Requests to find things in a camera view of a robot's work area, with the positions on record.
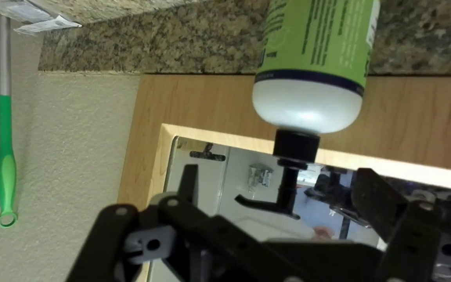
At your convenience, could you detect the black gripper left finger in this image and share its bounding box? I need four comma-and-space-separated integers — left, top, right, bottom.
66, 163, 222, 282

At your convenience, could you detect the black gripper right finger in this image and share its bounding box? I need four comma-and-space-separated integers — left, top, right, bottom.
351, 167, 451, 282

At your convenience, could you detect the green pump soap bottle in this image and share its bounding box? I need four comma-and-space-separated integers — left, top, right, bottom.
233, 0, 382, 219

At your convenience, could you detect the wood framed wall mirror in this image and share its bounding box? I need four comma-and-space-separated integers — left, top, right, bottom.
118, 73, 451, 282

